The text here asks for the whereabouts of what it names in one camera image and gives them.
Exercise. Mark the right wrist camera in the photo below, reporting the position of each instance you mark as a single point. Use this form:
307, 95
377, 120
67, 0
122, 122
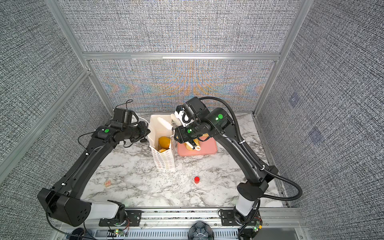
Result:
182, 116

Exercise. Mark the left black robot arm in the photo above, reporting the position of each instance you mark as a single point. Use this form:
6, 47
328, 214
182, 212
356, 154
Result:
63, 201

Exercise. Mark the black round fan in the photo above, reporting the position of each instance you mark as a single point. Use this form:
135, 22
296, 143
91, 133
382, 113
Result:
201, 231

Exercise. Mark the aluminium front rail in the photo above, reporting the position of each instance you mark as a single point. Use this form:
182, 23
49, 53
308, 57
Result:
178, 218

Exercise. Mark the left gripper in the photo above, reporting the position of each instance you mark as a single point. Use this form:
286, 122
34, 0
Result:
145, 131

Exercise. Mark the pink plastic tray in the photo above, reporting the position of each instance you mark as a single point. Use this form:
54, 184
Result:
208, 147

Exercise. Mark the black spoon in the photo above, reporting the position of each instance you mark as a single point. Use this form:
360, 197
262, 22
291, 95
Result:
143, 140

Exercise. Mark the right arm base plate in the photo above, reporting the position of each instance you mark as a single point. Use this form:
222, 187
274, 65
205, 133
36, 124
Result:
227, 218

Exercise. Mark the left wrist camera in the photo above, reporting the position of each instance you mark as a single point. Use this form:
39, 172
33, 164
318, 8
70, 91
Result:
124, 117

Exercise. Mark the white printed paper bag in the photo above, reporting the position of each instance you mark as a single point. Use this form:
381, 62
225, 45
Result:
164, 161

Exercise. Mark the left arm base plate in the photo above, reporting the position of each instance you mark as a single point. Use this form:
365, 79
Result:
131, 218

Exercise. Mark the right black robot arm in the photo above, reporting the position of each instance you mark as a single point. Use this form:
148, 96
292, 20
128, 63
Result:
215, 117

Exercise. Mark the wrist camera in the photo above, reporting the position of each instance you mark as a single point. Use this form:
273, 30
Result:
124, 117
182, 116

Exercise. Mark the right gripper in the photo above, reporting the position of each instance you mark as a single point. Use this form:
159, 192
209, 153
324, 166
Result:
183, 135

